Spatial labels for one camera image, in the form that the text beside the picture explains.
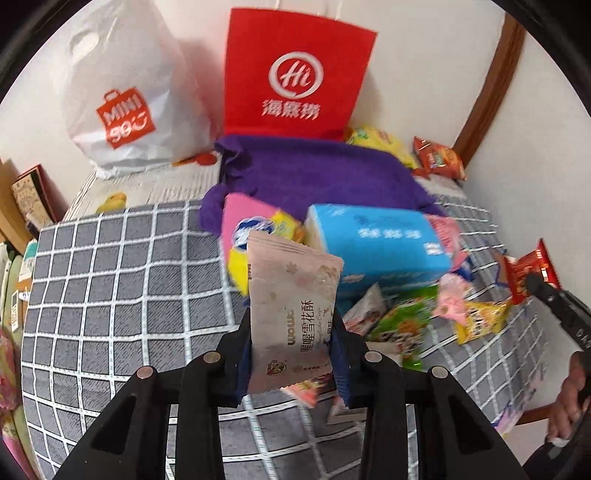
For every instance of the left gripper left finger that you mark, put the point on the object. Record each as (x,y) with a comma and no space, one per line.
(236,355)

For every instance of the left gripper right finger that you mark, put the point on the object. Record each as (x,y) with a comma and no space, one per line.
(347,353)

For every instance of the green noodle snack packet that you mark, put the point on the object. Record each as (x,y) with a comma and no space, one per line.
(404,326)

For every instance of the red small snack packet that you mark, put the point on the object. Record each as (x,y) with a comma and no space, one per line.
(538,262)

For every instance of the yellow triangular snack packet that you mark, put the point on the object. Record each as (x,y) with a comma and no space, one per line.
(482,318)

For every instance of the pale pink pastry packet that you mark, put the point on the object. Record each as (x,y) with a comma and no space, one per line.
(292,289)

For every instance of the pink Haidilao snack packet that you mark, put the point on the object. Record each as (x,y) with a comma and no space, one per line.
(449,234)

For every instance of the pink white candy packet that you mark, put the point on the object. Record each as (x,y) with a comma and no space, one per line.
(359,319)

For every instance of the pink peach candy packet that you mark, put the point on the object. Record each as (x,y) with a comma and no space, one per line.
(450,302)

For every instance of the person's right hand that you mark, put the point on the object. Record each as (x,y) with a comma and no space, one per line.
(566,410)

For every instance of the blue tissue pack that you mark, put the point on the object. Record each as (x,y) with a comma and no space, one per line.
(395,249)

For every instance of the grey checkered tablecloth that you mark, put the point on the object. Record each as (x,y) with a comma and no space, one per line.
(146,286)

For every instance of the purple towel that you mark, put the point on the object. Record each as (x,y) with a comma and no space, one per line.
(292,174)

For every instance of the orange chips bag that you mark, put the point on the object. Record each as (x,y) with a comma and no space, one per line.
(439,159)

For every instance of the yellow chips bag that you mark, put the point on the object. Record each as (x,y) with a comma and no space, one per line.
(367,136)

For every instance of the brown patterned box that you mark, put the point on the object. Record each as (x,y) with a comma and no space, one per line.
(35,198)

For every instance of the white plastic Miniso bag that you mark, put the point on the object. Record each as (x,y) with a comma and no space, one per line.
(129,99)

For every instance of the red paper shopping bag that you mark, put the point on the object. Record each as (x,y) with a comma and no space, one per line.
(290,74)

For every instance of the brown wooden door frame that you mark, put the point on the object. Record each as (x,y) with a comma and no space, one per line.
(495,87)

